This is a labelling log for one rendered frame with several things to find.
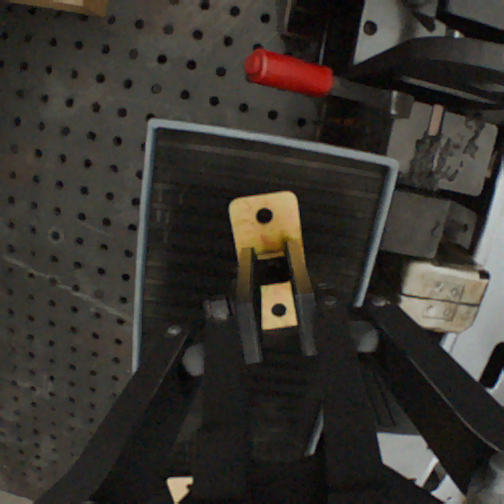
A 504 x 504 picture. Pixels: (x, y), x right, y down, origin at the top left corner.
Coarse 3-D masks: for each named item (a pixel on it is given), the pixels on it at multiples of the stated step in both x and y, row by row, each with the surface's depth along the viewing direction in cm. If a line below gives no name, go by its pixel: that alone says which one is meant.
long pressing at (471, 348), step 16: (496, 160) 37; (496, 176) 37; (496, 192) 37; (496, 208) 38; (480, 224) 39; (496, 224) 38; (480, 240) 39; (496, 240) 39; (480, 256) 40; (496, 256) 40; (496, 272) 41; (496, 288) 41; (480, 304) 42; (496, 304) 42; (480, 320) 43; (496, 320) 43; (448, 336) 43; (464, 336) 43; (480, 336) 43; (496, 336) 43; (448, 352) 44; (464, 352) 44; (480, 352) 44; (480, 368) 45; (496, 384) 46; (432, 464) 51; (448, 480) 52; (448, 496) 54; (464, 496) 54
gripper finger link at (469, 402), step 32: (384, 320) 13; (384, 352) 15; (416, 352) 11; (416, 384) 11; (448, 384) 10; (480, 384) 9; (416, 416) 11; (448, 416) 9; (480, 416) 8; (448, 448) 9; (480, 448) 8
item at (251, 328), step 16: (240, 256) 21; (240, 272) 19; (256, 272) 21; (240, 288) 17; (256, 288) 20; (240, 304) 16; (256, 304) 18; (240, 320) 16; (256, 320) 17; (256, 336) 17; (256, 352) 17
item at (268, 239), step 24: (288, 192) 22; (240, 216) 22; (288, 216) 22; (240, 240) 23; (264, 240) 23; (288, 240) 23; (264, 264) 22; (264, 288) 24; (288, 288) 24; (264, 312) 24; (288, 312) 24
